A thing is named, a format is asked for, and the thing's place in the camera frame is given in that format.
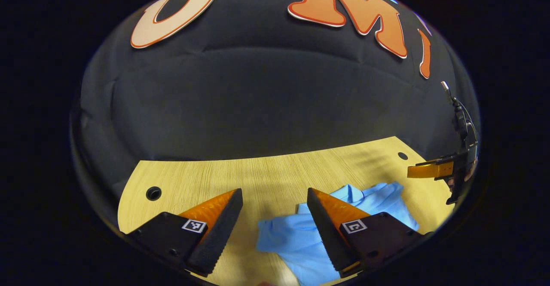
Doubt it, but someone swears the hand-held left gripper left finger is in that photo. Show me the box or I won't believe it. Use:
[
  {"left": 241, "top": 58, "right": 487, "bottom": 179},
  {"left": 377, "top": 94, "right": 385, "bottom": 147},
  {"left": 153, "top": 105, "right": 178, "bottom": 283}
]
[{"left": 125, "top": 188, "right": 244, "bottom": 278}]

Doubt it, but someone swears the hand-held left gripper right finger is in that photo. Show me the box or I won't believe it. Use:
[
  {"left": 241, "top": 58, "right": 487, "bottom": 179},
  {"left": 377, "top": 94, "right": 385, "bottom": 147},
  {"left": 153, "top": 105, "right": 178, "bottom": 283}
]
[{"left": 307, "top": 187, "right": 432, "bottom": 279}]

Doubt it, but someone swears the light blue T-shirt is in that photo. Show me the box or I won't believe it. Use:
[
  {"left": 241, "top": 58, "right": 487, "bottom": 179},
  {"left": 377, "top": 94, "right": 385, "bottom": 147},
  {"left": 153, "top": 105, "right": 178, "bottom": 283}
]
[{"left": 257, "top": 182, "right": 420, "bottom": 286}]

